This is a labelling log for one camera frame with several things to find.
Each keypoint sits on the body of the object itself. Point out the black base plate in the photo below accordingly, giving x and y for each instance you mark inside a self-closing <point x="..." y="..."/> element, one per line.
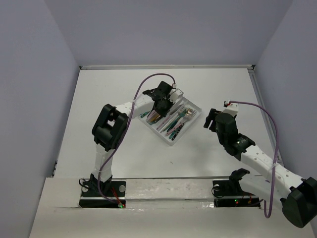
<point x="112" y="196"/>
<point x="228" y="192"/>

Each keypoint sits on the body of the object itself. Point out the gold fork black handle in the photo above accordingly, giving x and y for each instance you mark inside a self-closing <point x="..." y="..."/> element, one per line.
<point x="190" y="113"/>

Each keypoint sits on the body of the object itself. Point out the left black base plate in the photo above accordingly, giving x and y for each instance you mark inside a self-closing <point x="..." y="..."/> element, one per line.
<point x="112" y="196"/>

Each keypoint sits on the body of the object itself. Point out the all silver fork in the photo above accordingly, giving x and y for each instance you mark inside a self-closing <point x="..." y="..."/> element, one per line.
<point x="175" y="116"/>

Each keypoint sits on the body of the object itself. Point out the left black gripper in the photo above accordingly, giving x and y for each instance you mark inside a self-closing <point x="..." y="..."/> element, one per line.
<point x="170" y="105"/>

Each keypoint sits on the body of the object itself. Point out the white divided cutlery tray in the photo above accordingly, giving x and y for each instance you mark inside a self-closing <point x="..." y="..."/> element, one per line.
<point x="187" y="103"/>

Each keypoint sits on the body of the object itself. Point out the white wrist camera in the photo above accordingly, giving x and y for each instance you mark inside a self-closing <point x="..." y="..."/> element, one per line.
<point x="231" y="108"/>
<point x="176" y="95"/>

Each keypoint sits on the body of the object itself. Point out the teal handled silver fork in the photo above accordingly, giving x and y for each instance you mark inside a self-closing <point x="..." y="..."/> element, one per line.
<point x="175" y="132"/>

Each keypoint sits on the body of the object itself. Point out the pink handled knife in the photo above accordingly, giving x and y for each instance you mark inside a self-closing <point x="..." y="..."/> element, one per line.
<point x="168" y="116"/>
<point x="153" y="121"/>

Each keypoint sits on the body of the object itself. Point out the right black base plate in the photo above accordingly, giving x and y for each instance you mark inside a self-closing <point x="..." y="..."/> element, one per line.
<point x="228" y="192"/>

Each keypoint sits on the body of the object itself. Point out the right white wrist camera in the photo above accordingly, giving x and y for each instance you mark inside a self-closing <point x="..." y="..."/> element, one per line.
<point x="231" y="108"/>

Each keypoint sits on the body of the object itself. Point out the black handled silver fork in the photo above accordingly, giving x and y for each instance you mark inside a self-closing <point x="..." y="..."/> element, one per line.
<point x="173" y="133"/>

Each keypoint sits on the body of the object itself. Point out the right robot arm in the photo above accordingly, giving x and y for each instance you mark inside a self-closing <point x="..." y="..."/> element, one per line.
<point x="294" y="195"/>

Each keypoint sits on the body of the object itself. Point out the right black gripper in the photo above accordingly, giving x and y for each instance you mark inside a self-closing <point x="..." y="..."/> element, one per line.
<point x="212" y="114"/>

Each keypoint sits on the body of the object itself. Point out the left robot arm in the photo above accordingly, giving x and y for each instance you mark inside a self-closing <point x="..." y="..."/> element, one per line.
<point x="113" y="122"/>

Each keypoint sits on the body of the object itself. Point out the pink handled silver fork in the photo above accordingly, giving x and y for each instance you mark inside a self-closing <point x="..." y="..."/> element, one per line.
<point x="183" y="120"/>

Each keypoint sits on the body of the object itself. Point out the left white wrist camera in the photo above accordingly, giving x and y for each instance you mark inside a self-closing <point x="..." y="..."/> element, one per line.
<point x="176" y="95"/>

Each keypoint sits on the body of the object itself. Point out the teal plastic fork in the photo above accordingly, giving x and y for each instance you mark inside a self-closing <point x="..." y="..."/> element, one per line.
<point x="181" y="115"/>

